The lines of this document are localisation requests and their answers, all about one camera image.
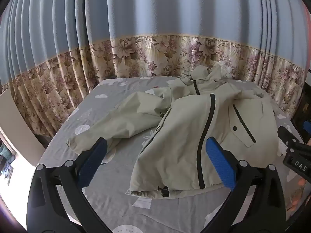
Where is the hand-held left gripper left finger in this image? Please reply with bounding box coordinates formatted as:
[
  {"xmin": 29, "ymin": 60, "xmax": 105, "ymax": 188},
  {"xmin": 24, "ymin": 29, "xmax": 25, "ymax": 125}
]
[{"xmin": 26, "ymin": 137, "xmax": 114, "ymax": 233}]

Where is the black appliance with white top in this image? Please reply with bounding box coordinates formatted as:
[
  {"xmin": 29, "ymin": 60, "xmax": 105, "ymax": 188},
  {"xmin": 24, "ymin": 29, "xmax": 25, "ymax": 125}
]
[{"xmin": 291, "ymin": 70, "xmax": 311, "ymax": 141}]

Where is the light green hooded jacket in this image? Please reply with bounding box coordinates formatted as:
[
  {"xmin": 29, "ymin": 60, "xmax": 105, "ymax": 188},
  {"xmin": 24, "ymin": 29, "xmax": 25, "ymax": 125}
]
[{"xmin": 67, "ymin": 64, "xmax": 280, "ymax": 198}]

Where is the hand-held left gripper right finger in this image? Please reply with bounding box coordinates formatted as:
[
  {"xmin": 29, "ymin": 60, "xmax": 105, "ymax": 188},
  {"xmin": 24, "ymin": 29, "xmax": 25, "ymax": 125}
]
[{"xmin": 202, "ymin": 136, "xmax": 286, "ymax": 233}]

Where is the blue curtain with floral border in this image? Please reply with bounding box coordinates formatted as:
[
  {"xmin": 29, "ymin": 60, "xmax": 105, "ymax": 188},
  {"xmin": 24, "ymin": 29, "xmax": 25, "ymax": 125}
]
[{"xmin": 0, "ymin": 0, "xmax": 311, "ymax": 139}]

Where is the grey printed bed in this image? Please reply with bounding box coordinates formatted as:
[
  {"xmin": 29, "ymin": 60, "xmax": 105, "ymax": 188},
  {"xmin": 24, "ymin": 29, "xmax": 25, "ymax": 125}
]
[{"xmin": 36, "ymin": 76, "xmax": 307, "ymax": 233}]

